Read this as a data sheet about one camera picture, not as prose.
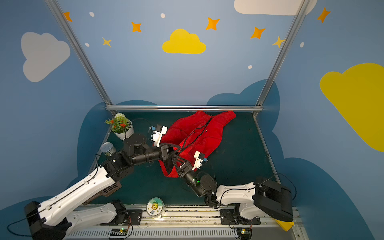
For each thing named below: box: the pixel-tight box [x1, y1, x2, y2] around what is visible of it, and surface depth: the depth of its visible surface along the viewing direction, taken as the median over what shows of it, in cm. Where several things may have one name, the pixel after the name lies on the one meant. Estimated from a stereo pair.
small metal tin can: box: [100, 141, 116, 157], surface depth 96 cm
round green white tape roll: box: [146, 197, 166, 219], surface depth 72 cm
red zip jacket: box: [158, 111, 237, 178], surface depth 103 cm
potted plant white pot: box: [104, 113, 134, 141], surface depth 98 cm
